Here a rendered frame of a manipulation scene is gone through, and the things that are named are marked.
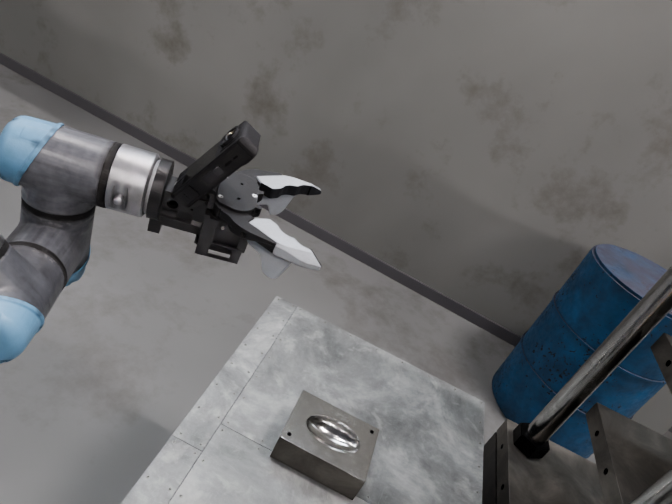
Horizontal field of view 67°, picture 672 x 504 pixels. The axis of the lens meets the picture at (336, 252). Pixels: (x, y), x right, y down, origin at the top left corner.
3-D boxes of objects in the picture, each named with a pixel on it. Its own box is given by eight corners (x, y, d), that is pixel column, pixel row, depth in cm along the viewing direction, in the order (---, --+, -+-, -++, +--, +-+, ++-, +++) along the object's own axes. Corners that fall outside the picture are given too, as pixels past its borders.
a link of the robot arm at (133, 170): (129, 131, 57) (106, 170, 51) (170, 144, 59) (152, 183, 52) (121, 183, 62) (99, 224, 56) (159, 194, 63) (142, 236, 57)
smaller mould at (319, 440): (269, 456, 109) (279, 436, 105) (293, 408, 122) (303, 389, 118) (352, 500, 108) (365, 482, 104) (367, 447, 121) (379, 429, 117)
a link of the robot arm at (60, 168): (21, 167, 59) (25, 99, 55) (118, 194, 62) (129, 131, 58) (-12, 198, 53) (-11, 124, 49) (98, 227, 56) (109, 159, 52)
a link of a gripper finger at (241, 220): (288, 244, 58) (234, 201, 60) (293, 233, 57) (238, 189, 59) (262, 260, 55) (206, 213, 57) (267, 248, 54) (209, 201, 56)
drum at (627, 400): (595, 410, 310) (713, 289, 261) (595, 488, 255) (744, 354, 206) (499, 350, 324) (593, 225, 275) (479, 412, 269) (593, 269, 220)
